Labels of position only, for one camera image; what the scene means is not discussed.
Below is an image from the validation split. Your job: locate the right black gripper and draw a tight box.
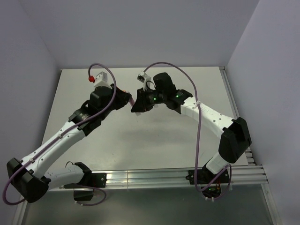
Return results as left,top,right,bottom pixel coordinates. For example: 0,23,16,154
131,86,167,112

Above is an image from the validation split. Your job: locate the pink marker pen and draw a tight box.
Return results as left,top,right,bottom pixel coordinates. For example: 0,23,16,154
129,98,135,107

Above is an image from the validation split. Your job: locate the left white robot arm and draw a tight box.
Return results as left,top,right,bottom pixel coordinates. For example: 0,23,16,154
2,84,132,205

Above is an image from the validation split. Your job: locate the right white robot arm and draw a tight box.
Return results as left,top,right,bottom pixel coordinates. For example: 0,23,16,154
131,72,252,183

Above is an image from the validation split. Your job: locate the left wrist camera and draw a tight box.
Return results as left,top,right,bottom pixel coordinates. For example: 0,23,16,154
89,72,111,89

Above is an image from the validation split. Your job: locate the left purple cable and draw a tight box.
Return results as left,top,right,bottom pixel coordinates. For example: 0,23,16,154
2,63,118,207

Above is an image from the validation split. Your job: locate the purple cable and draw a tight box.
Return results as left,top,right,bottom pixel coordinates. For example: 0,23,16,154
143,62,233,202
2,63,118,207

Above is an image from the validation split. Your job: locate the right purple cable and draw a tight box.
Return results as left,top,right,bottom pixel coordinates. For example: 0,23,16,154
143,62,233,202

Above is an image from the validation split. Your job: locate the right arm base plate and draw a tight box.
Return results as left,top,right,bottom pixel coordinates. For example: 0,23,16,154
188,168,229,200

